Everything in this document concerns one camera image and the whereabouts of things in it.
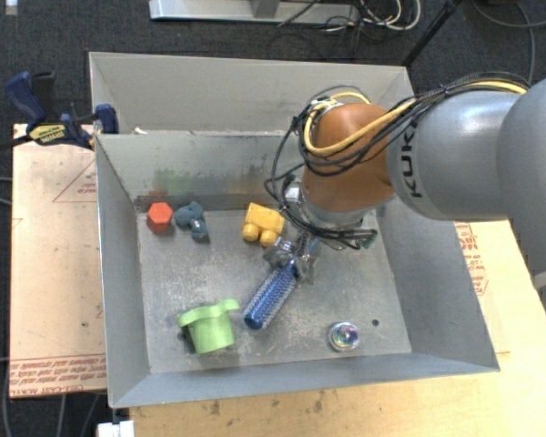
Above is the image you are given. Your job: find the teal toy animal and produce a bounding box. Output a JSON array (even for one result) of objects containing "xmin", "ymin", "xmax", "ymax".
[{"xmin": 173, "ymin": 200, "xmax": 211, "ymax": 242}]

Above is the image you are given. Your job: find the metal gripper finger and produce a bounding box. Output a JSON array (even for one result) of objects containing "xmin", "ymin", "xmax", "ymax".
[
  {"xmin": 262, "ymin": 239, "xmax": 295, "ymax": 269},
  {"xmin": 297, "ymin": 253, "xmax": 318, "ymax": 287}
]

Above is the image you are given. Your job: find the clear shiny round ball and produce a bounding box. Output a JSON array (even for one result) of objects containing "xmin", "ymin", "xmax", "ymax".
[{"xmin": 327, "ymin": 320, "xmax": 361, "ymax": 352}]

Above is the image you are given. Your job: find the green plastic cup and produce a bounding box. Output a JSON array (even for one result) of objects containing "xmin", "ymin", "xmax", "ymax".
[{"xmin": 177, "ymin": 299, "xmax": 241, "ymax": 355}]

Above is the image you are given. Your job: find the grey metal bin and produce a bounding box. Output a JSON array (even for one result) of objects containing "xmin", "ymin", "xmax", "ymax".
[{"xmin": 88, "ymin": 51, "xmax": 501, "ymax": 409}]

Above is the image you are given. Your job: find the blue bristle hair roller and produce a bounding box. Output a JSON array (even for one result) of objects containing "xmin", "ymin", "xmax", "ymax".
[{"xmin": 243, "ymin": 255, "xmax": 300, "ymax": 330}]

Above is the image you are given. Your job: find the brown cardboard board red print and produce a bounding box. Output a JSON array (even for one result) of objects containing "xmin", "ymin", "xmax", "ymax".
[{"xmin": 8, "ymin": 123, "xmax": 490, "ymax": 400}]

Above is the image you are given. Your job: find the red hexagonal block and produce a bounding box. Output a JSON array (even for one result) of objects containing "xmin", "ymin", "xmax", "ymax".
[{"xmin": 145, "ymin": 201, "xmax": 175, "ymax": 235}]

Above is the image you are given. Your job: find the black cylinder on white bracket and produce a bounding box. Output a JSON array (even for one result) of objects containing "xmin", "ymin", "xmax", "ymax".
[{"xmin": 281, "ymin": 173, "xmax": 304, "ymax": 207}]

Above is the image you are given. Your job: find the yellow toy building block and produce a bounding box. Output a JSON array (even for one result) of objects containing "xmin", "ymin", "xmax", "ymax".
[{"xmin": 240, "ymin": 201, "xmax": 287, "ymax": 249}]

